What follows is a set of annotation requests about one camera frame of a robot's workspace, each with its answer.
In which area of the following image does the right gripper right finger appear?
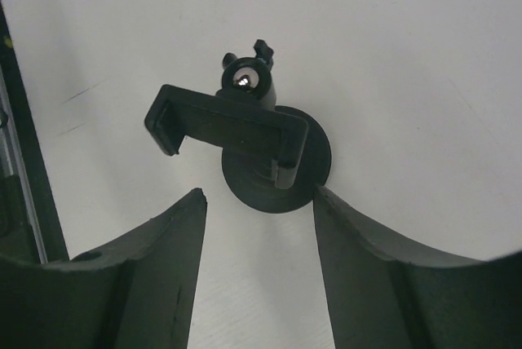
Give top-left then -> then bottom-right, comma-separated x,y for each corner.
313,187 -> 521,348

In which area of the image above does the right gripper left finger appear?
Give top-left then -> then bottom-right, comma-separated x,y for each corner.
1,188 -> 207,348

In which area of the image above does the black clamp phone stand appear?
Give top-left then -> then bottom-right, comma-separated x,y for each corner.
144,39 -> 332,214

